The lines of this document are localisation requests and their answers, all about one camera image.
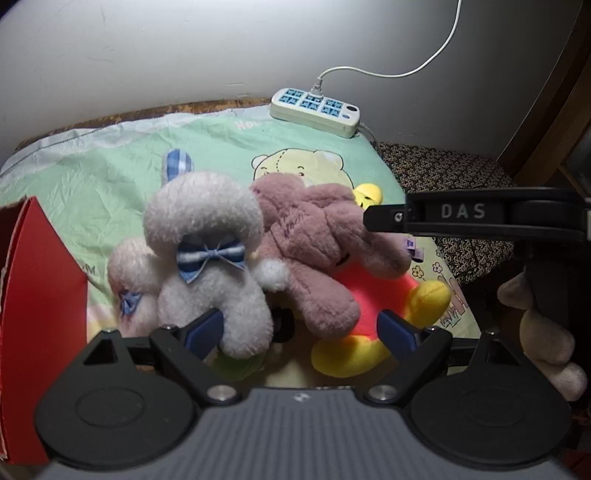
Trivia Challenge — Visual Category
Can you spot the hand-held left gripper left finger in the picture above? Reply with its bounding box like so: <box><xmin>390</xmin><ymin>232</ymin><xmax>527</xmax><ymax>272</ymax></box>
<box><xmin>83</xmin><ymin>308</ymin><xmax>243</xmax><ymax>407</ymax></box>

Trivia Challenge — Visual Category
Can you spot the green cartoon printed blanket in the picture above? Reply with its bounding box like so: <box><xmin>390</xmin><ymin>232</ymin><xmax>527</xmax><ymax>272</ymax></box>
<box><xmin>0</xmin><ymin>104</ymin><xmax>483</xmax><ymax>370</ymax></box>

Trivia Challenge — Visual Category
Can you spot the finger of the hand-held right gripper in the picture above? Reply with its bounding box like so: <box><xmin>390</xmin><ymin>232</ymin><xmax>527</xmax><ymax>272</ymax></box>
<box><xmin>363</xmin><ymin>202</ymin><xmax>415</xmax><ymax>234</ymax></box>

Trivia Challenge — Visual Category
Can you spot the yellow plush tiger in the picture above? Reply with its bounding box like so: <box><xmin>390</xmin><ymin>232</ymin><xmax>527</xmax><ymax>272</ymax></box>
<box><xmin>310</xmin><ymin>183</ymin><xmax>452</xmax><ymax>379</ymax></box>

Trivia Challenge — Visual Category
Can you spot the dark floral cloth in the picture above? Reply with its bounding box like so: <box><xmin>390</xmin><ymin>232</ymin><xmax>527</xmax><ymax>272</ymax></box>
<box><xmin>376</xmin><ymin>142</ymin><xmax>518</xmax><ymax>278</ymax></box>

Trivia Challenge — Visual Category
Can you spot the wooden door frame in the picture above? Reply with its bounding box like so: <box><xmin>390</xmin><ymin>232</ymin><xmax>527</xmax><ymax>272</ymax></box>
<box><xmin>496</xmin><ymin>0</ymin><xmax>591</xmax><ymax>188</ymax></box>

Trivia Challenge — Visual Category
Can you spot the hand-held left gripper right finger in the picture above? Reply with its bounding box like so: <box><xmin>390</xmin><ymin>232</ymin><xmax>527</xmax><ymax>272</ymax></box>
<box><xmin>365</xmin><ymin>310</ymin><xmax>515</xmax><ymax>407</ymax></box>

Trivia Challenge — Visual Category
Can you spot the beige plush toy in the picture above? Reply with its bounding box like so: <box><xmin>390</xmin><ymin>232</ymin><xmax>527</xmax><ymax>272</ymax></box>
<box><xmin>496</xmin><ymin>272</ymin><xmax>588</xmax><ymax>402</ymax></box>

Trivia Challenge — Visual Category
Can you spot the grey power strip cord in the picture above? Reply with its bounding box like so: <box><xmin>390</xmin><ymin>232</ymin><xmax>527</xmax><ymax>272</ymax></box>
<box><xmin>358</xmin><ymin>121</ymin><xmax>386</xmax><ymax>160</ymax></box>

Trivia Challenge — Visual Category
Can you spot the white plug cable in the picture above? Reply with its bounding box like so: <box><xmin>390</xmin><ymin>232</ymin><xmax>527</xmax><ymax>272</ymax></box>
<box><xmin>314</xmin><ymin>0</ymin><xmax>462</xmax><ymax>100</ymax></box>

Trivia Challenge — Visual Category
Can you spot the mauve plush teddy bear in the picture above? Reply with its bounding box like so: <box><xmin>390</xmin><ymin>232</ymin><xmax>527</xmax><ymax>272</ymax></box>
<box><xmin>249</xmin><ymin>173</ymin><xmax>411</xmax><ymax>341</ymax></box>

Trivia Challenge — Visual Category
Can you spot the white power strip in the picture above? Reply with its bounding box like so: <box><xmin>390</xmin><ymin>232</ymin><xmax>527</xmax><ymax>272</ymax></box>
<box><xmin>270</xmin><ymin>88</ymin><xmax>360</xmax><ymax>138</ymax></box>

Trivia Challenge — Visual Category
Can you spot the red cardboard box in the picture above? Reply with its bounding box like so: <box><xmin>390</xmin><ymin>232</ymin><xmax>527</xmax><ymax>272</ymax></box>
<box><xmin>0</xmin><ymin>196</ymin><xmax>89</xmax><ymax>464</ymax></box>

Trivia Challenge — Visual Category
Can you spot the wooden bed frame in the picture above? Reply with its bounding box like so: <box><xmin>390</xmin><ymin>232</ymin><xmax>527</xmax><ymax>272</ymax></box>
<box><xmin>16</xmin><ymin>98</ymin><xmax>273</xmax><ymax>151</ymax></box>

